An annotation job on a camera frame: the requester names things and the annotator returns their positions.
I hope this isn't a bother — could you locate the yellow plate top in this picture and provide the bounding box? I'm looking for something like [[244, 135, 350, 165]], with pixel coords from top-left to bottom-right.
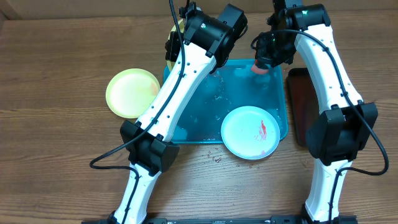
[[165, 26, 180, 72]]

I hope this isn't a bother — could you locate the yellow plate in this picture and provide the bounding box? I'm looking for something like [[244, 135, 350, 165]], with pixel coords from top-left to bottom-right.
[[165, 26, 180, 72], [106, 68, 160, 119]]

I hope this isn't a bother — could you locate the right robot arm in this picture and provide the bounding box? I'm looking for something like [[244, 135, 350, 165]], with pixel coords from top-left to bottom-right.
[[251, 0, 378, 223]]

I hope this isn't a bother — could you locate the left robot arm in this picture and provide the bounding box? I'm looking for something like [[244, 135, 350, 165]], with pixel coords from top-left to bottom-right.
[[107, 2, 248, 223]]

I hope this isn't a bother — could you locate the teal plastic tray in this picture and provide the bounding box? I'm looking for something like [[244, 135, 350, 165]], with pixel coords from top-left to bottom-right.
[[172, 59, 289, 144]]

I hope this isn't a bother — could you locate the black rectangular tray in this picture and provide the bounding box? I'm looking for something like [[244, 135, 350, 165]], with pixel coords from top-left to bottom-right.
[[286, 68, 319, 147]]

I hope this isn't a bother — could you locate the light blue plate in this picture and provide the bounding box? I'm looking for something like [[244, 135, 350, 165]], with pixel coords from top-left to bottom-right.
[[221, 106, 280, 160]]

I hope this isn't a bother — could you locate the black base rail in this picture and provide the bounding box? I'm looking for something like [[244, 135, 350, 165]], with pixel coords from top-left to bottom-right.
[[81, 215, 358, 224]]

